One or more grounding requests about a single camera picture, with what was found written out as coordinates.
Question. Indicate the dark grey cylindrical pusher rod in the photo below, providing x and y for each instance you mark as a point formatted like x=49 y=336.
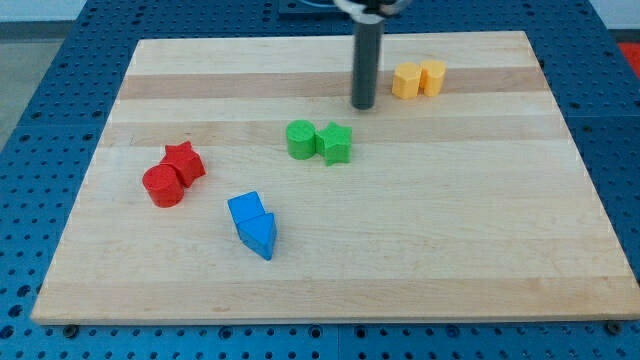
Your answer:
x=367 y=45

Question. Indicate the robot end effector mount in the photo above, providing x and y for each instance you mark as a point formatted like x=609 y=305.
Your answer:
x=371 y=11

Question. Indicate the green star block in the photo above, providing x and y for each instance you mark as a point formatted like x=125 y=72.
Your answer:
x=334 y=143

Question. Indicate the red star block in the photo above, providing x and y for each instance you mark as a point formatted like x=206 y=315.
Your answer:
x=185 y=161

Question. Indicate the yellow hexagon block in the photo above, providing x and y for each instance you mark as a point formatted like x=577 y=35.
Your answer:
x=406 y=80

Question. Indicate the green cylinder block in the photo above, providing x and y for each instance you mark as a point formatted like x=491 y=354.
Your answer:
x=300 y=137

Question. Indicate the wooden board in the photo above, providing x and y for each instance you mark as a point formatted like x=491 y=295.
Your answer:
x=472 y=205

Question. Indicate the blue cube block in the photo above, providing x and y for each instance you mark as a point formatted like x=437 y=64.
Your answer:
x=245 y=207

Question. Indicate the blue triangle block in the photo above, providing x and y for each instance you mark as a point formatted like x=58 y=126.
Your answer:
x=259 y=234

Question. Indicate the red cylinder block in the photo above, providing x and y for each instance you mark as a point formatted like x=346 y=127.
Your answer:
x=163 y=186

